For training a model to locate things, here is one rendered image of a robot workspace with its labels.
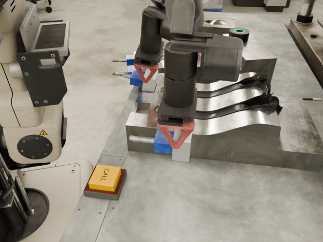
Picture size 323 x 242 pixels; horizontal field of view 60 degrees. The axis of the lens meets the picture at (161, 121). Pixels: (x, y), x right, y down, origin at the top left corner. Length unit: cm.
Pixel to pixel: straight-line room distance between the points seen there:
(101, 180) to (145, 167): 13
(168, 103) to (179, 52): 10
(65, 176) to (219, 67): 115
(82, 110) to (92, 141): 43
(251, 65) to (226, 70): 61
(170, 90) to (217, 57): 10
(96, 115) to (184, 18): 192
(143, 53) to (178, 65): 32
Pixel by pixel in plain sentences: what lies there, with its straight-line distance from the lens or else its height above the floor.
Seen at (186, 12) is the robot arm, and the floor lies 120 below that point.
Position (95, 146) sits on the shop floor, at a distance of 202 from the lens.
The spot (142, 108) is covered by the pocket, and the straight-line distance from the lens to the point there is 81.
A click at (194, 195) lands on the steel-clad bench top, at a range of 67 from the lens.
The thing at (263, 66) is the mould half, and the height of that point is 88.
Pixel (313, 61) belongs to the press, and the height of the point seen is 75.
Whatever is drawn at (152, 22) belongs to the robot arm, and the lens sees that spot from 72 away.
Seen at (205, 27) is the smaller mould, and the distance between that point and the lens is 147.
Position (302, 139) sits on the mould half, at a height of 86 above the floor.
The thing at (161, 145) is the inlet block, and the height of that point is 94.
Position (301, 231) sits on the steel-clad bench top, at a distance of 68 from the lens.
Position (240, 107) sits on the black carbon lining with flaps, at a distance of 76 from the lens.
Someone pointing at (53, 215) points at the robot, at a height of 28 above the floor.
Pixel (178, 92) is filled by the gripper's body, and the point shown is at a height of 108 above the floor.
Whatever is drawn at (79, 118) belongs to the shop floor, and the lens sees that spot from 233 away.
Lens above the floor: 133
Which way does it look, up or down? 37 degrees down
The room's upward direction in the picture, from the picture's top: straight up
